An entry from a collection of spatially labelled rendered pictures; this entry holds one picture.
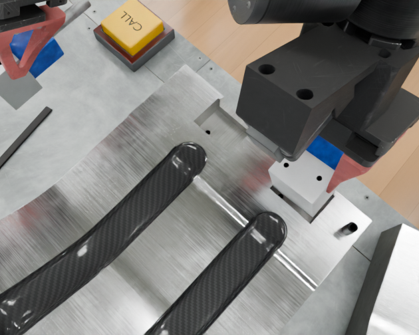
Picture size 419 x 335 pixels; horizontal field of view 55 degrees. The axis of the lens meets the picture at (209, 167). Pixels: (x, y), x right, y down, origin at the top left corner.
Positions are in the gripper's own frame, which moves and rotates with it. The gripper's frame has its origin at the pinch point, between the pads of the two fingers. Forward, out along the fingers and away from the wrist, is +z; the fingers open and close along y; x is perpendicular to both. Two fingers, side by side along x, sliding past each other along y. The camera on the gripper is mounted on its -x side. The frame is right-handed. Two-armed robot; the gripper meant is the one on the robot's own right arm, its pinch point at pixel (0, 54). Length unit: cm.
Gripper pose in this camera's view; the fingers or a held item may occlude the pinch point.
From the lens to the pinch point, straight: 44.3
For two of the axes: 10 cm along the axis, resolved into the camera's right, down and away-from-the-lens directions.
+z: -3.3, 6.0, 7.3
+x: 6.0, -4.6, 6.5
